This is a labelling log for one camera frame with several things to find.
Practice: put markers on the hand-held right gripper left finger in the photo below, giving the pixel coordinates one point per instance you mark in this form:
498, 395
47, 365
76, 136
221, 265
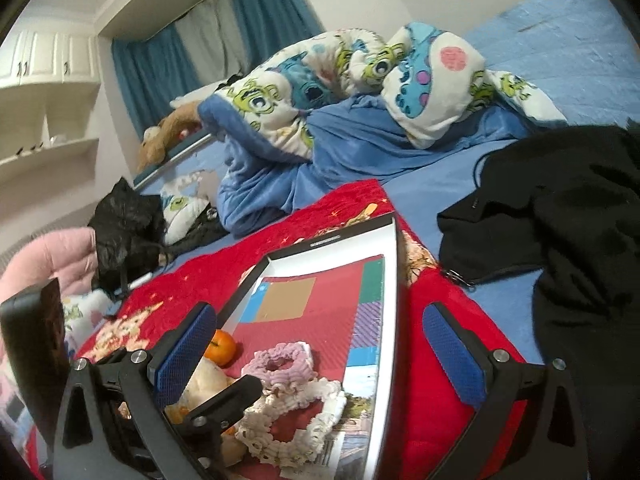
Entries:
185, 345

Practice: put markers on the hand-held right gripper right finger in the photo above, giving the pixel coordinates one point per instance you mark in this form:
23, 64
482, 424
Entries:
452, 355

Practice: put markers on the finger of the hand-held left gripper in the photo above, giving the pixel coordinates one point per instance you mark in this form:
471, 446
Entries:
225, 400

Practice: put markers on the white plush toy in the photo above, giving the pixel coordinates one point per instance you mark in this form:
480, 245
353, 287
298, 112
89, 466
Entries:
210, 380

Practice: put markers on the orange tangerine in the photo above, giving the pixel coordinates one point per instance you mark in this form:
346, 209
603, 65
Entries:
222, 347

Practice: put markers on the pink scrunchie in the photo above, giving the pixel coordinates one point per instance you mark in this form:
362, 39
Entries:
295, 360

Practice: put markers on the cream crochet scrunchie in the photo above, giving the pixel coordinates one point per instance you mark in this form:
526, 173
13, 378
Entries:
320, 400

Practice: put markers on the shallow black gift box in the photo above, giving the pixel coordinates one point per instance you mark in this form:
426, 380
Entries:
320, 320

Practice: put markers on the large monster print pillow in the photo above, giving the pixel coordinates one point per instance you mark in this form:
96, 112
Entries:
87, 310

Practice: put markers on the white tube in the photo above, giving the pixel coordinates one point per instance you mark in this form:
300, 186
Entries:
141, 279

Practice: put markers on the pink quilt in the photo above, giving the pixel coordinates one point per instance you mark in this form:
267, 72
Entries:
50, 255

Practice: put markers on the dark garment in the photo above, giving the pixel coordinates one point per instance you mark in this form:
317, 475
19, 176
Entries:
205, 232

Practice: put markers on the black plastic bag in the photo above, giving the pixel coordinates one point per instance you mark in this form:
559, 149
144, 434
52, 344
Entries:
125, 225

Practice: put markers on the small monster print pillow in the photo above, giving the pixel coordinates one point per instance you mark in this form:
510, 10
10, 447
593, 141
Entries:
180, 205

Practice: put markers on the red printed blanket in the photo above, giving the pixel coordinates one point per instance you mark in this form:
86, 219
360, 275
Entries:
300, 225

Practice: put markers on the blue bed headboard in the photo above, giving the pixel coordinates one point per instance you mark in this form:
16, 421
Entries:
175, 165

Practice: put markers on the black clothing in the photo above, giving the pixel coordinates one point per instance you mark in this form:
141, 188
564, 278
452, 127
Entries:
575, 210

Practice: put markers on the brown teddy bear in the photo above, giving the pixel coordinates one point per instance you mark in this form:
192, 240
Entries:
165, 132

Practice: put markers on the blue monster print blanket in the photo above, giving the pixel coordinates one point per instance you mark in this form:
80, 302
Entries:
350, 140

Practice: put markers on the white pillow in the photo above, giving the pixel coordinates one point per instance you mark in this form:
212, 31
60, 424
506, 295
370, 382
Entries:
197, 94

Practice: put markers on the blue curtain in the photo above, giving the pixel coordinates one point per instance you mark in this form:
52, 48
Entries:
275, 0
150, 80

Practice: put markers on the grey curtain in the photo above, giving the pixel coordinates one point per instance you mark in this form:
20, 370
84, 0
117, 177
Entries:
210, 35

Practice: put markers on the blue bed sheet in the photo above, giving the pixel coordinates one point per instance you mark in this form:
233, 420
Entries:
550, 35

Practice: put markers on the white wall shelf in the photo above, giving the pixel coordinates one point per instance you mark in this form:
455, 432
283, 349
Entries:
55, 150

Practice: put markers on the white wall cabinet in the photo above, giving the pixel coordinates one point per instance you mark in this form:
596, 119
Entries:
45, 60

